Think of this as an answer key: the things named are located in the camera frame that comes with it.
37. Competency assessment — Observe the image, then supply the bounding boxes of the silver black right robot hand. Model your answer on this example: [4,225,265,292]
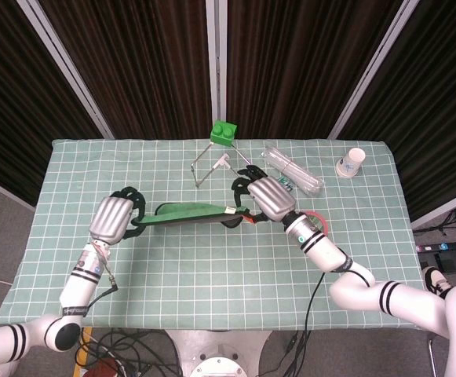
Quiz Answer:
[231,164,297,231]

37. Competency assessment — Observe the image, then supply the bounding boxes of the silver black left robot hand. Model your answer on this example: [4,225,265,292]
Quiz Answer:
[88,186,148,247]

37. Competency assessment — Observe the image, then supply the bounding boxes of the green black cloth item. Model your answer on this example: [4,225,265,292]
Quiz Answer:
[137,200,260,229]

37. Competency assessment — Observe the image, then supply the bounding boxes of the silver robot base column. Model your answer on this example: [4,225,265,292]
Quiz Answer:
[164,329,275,377]

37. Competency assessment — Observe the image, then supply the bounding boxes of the red adhesive tape roll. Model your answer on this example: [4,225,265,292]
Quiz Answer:
[305,210,330,236]

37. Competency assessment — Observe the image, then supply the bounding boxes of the green toy building block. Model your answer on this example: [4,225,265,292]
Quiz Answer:
[209,119,239,148]

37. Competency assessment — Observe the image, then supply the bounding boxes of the stacked white paper cups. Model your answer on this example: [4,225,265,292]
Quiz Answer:
[334,147,367,179]

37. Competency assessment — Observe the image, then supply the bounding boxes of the green white checked tablecloth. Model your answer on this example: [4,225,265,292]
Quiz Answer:
[0,137,433,330]

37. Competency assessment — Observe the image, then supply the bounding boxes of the yellow floor strip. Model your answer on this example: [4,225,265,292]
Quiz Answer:
[74,328,94,368]

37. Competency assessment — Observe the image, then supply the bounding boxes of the dark corrugated partition panel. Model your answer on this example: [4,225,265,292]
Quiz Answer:
[38,0,217,141]
[0,0,103,205]
[339,0,456,221]
[226,0,403,141]

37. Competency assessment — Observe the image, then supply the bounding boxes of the black and white sneaker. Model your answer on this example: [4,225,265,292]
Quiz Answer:
[421,265,454,299]

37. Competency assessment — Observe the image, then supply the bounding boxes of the black foot pedals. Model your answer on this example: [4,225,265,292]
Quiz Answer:
[433,251,456,273]

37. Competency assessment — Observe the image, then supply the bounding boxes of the metal chair leg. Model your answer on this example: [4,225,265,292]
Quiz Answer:
[427,337,448,377]

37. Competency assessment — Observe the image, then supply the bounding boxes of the black cable with plug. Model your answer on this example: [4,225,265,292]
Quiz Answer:
[86,251,121,311]

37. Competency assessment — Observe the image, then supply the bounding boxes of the metal rod stand frame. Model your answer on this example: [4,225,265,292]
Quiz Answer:
[190,141,252,189]

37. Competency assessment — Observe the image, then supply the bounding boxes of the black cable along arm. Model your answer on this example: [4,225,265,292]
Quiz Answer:
[301,270,326,342]

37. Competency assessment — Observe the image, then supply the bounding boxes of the tangle of black floor cables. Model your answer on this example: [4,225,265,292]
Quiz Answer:
[74,328,185,377]

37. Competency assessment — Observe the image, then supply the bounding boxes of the red object under cables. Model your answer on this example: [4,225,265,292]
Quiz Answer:
[88,357,123,377]

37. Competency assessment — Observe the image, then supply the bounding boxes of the white partition frame post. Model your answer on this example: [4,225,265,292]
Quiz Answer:
[327,0,427,141]
[15,0,115,139]
[206,0,228,123]

